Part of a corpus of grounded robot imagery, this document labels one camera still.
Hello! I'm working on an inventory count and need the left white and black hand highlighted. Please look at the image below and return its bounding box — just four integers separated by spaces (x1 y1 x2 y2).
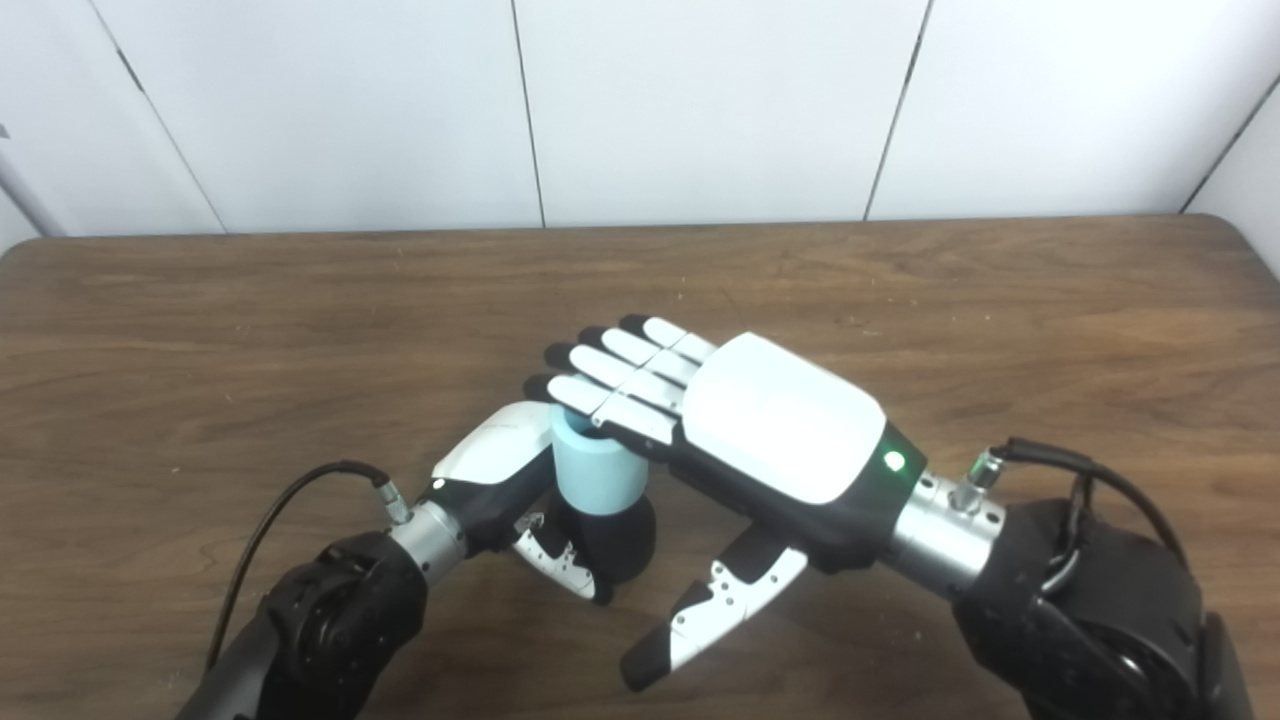
430 400 616 606

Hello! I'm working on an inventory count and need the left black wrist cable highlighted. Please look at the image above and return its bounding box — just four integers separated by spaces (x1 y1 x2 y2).
205 460 413 671

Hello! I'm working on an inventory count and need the right white and black hand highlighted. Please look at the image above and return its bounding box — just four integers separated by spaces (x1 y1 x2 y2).
522 314 929 693

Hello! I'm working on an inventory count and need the light-blue hose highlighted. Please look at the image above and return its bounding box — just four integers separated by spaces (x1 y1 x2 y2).
551 405 651 516

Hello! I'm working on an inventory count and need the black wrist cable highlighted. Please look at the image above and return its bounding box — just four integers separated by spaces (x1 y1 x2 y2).
205 460 413 671
950 437 1191 591

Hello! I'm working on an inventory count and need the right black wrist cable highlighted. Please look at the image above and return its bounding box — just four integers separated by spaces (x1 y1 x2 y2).
950 437 1191 591

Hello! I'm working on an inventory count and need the black nozzle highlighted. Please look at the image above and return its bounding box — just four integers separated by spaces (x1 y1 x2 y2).
540 495 658 596

